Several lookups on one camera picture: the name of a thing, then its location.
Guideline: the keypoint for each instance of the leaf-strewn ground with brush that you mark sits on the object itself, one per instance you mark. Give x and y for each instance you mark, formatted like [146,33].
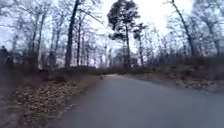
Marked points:
[43,100]
[190,78]

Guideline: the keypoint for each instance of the tall dark pine tree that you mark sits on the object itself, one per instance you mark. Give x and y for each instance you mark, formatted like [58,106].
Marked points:
[126,36]

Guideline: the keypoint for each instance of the wood of bare trees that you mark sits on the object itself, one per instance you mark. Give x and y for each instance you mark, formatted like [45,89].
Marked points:
[186,40]

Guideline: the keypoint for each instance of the dark straight tree trunk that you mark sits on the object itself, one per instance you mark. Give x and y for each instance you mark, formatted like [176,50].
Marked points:
[70,40]

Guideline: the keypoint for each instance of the grey asphalt path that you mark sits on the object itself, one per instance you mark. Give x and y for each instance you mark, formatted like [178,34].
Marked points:
[140,106]

